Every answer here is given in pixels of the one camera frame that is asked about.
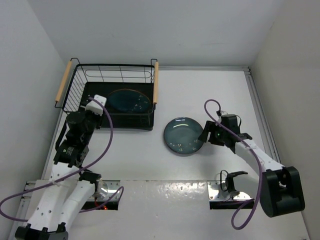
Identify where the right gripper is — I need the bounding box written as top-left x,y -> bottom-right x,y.
198,120 -> 227,147

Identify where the teal plate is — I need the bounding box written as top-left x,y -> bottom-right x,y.
163,117 -> 204,155
107,88 -> 151,113

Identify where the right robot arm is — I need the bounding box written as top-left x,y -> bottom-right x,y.
198,114 -> 305,218

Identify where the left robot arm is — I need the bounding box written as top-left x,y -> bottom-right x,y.
14,101 -> 104,240

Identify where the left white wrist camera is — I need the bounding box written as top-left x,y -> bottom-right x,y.
84,94 -> 107,116

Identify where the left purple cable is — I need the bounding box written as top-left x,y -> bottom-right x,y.
0,97 -> 125,223

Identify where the purple cable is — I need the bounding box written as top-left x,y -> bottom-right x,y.
204,99 -> 266,230
0,97 -> 125,223

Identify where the left wooden rack handle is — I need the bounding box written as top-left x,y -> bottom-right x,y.
55,60 -> 72,103

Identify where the wooden rack handle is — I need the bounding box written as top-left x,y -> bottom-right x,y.
153,61 -> 159,104
55,60 -> 72,103

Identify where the black wire dish rack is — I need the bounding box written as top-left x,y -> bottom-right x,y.
54,58 -> 159,132

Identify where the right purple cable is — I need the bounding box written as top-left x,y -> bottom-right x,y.
204,99 -> 266,230

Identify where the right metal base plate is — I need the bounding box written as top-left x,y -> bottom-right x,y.
207,180 -> 252,202

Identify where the metal base plate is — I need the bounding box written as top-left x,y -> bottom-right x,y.
94,179 -> 121,201
207,180 -> 252,202

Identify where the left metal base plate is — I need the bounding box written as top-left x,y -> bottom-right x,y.
94,179 -> 121,201

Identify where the right wooden rack handle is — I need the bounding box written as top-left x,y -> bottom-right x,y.
153,61 -> 159,104

